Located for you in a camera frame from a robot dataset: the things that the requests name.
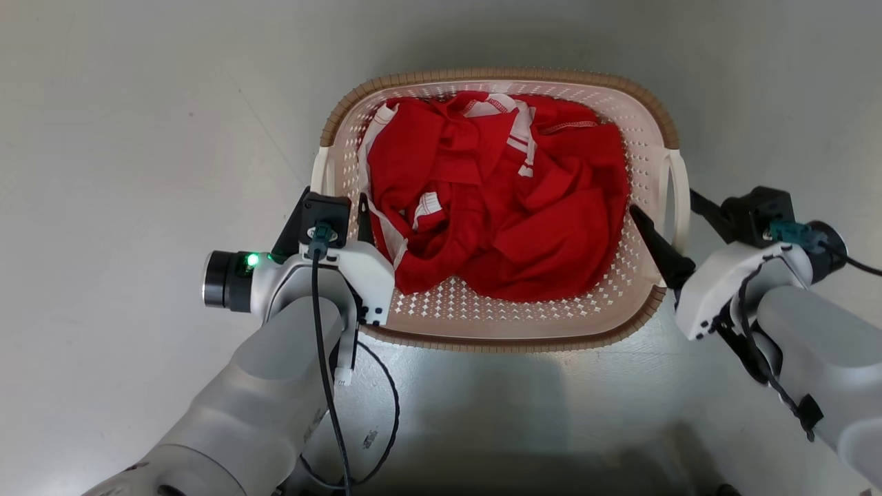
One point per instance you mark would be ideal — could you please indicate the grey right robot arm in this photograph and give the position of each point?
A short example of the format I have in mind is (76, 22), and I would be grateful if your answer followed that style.
(820, 351)

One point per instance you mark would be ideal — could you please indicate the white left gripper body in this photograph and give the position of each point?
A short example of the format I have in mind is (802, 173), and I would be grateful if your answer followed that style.
(365, 272)

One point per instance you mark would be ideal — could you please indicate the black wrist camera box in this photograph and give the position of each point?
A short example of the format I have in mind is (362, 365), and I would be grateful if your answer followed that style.
(754, 210)
(328, 210)

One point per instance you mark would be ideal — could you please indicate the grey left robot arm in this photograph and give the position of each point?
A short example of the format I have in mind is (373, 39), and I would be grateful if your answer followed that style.
(255, 399)

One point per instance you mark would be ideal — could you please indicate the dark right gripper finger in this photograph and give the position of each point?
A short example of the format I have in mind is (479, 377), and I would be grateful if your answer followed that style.
(710, 210)
(663, 251)

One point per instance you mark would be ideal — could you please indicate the red garment with white trim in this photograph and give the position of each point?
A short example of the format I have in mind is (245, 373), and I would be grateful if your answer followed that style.
(551, 227)

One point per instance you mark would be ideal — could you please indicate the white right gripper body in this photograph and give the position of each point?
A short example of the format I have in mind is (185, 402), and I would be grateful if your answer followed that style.
(730, 282)

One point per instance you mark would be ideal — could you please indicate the beige plastic laundry basket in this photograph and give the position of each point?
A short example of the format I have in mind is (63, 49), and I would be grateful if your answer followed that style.
(510, 320)

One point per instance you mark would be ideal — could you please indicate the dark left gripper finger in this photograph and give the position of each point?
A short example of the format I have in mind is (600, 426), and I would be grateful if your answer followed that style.
(288, 231)
(365, 224)

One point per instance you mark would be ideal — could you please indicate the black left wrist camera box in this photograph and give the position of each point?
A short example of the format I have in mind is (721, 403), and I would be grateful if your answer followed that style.
(328, 210)

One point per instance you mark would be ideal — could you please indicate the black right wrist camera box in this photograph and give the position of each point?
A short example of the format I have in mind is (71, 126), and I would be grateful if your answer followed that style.
(754, 210)

